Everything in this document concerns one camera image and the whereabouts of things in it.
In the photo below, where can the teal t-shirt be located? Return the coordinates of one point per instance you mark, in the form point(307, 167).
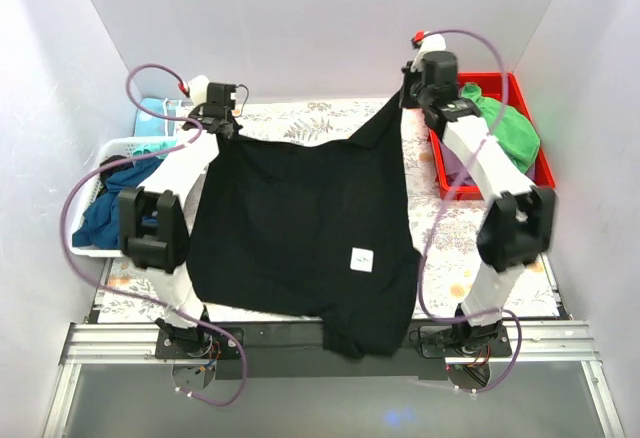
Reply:
point(149, 148)

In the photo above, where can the white laundry basket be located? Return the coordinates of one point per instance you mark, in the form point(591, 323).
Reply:
point(89, 191)

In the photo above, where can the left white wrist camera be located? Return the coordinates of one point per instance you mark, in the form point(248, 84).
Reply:
point(195, 89)

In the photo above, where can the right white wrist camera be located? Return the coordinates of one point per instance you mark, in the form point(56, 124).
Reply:
point(425, 42)

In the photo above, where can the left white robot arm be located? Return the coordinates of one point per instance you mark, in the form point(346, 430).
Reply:
point(154, 233)

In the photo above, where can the aluminium mounting rail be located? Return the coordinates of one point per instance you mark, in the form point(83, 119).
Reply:
point(111, 385)

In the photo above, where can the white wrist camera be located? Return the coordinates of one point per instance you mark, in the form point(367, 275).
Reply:
point(195, 89)
point(425, 42)

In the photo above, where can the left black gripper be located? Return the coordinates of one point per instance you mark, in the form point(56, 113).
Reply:
point(220, 125)

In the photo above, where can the red plastic bin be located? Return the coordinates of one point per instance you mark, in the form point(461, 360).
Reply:
point(490, 84)

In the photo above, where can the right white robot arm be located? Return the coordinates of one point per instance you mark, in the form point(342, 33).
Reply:
point(517, 226)

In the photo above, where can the blue polka dot cloth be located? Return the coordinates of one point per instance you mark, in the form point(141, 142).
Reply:
point(155, 125)

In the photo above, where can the floral table mat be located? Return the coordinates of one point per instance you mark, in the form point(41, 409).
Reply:
point(452, 260)

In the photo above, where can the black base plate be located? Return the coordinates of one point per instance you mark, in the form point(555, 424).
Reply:
point(294, 350)

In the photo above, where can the blue t-shirt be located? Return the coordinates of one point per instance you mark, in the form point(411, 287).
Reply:
point(101, 219)

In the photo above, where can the black t-shirt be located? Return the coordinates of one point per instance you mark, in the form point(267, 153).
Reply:
point(313, 231)

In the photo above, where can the green t-shirt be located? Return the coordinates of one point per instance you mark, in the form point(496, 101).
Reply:
point(515, 133)

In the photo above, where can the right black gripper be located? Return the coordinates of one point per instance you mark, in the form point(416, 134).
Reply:
point(409, 88)

